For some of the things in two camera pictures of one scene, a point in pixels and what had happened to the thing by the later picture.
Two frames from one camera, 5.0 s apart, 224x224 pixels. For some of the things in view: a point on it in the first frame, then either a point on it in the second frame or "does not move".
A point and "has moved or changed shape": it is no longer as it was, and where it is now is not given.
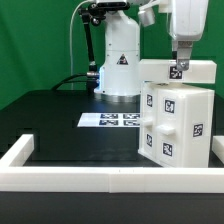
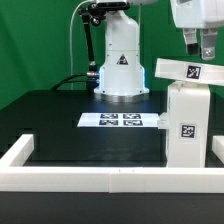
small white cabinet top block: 166,71 has moved or changed shape
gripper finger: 184,52 → 208,40
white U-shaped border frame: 16,176 does not move
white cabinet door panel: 147,121 → 163,122
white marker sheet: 108,119 does not move
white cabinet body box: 198,122 has moved or changed shape
